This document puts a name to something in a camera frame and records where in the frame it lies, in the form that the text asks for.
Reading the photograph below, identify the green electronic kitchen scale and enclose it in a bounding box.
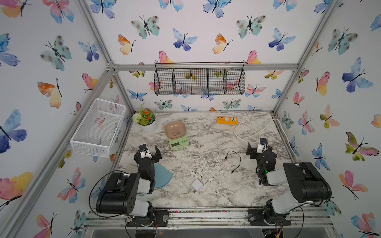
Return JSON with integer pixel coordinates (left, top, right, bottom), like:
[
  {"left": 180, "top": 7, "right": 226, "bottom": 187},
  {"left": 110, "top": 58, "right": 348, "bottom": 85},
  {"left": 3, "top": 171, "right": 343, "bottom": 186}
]
[{"left": 168, "top": 135, "right": 190, "bottom": 150}]

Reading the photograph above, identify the black usb cable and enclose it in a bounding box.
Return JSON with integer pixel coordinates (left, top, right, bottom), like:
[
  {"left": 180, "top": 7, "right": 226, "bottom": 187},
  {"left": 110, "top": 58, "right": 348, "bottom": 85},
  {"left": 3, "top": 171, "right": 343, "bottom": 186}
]
[{"left": 224, "top": 150, "right": 242, "bottom": 174}]

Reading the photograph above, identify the orange power strip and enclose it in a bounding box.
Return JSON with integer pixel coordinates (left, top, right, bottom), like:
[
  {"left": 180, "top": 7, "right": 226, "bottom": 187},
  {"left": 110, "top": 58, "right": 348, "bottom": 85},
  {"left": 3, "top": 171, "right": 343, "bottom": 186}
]
[{"left": 216, "top": 116, "right": 238, "bottom": 125}]

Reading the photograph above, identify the white usb charger adapter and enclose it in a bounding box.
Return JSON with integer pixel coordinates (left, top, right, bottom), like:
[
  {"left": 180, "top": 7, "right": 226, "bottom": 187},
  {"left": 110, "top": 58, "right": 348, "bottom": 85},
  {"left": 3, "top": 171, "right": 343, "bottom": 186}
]
[{"left": 191, "top": 179, "right": 203, "bottom": 192}]

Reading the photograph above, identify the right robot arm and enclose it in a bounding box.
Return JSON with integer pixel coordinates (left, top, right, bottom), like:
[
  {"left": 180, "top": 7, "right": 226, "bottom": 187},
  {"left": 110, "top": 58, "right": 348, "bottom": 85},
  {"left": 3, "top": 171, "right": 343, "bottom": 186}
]
[{"left": 246, "top": 138, "right": 332, "bottom": 225}]

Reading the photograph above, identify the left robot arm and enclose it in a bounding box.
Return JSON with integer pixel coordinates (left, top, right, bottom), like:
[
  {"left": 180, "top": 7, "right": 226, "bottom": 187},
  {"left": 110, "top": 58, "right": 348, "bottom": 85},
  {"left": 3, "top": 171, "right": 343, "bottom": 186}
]
[{"left": 95, "top": 144, "right": 162, "bottom": 218}]

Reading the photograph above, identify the pink bowl on scale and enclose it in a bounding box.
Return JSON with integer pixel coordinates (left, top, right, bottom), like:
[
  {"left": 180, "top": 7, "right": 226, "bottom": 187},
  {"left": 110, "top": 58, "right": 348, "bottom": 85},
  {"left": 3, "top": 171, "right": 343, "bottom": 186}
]
[{"left": 164, "top": 121, "right": 187, "bottom": 139}]

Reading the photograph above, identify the potted plant white pot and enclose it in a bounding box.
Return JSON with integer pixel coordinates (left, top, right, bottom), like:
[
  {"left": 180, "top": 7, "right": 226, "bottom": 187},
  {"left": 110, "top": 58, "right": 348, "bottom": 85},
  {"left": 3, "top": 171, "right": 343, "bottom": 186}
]
[{"left": 132, "top": 103, "right": 157, "bottom": 134}]

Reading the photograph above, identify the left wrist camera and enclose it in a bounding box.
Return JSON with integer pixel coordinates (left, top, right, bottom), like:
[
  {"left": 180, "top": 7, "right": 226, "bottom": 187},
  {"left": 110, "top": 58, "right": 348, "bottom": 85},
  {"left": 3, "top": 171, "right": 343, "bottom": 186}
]
[{"left": 140, "top": 152, "right": 152, "bottom": 158}]

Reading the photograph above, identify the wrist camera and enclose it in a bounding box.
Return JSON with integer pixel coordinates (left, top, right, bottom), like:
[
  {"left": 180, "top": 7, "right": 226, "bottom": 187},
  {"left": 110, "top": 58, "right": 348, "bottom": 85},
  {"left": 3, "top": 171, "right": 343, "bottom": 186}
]
[
  {"left": 257, "top": 144, "right": 267, "bottom": 154},
  {"left": 140, "top": 152, "right": 152, "bottom": 158}
]

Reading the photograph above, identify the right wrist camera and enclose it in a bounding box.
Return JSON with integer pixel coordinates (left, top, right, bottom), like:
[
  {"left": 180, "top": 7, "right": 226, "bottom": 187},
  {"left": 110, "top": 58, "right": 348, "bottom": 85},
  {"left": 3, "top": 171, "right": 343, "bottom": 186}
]
[{"left": 257, "top": 144, "right": 267, "bottom": 154}]

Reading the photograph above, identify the white mesh wall basket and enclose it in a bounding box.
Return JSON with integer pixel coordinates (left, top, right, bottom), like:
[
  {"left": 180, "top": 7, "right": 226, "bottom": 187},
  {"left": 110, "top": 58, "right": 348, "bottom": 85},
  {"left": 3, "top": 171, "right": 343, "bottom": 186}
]
[{"left": 70, "top": 98, "right": 126, "bottom": 158}]

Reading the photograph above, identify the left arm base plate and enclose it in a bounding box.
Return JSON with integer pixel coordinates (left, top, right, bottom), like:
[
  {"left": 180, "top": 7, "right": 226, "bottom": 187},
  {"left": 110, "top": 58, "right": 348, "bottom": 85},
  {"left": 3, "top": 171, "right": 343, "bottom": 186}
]
[{"left": 126, "top": 209, "right": 169, "bottom": 228}]

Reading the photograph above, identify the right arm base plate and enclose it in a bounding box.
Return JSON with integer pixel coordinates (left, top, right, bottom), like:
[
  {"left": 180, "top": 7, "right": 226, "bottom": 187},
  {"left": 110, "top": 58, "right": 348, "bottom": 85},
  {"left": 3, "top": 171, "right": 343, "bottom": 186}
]
[{"left": 247, "top": 208, "right": 291, "bottom": 226}]

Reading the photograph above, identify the black wire wall basket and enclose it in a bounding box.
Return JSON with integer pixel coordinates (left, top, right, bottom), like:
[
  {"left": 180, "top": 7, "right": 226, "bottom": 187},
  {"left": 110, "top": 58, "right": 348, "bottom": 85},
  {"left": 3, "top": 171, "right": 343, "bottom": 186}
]
[{"left": 150, "top": 62, "right": 246, "bottom": 96}]

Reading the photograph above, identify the aluminium front rail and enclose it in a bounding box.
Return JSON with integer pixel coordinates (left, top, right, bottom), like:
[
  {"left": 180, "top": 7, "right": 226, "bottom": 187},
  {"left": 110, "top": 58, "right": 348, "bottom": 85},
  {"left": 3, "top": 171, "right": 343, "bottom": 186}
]
[{"left": 84, "top": 208, "right": 332, "bottom": 230}]

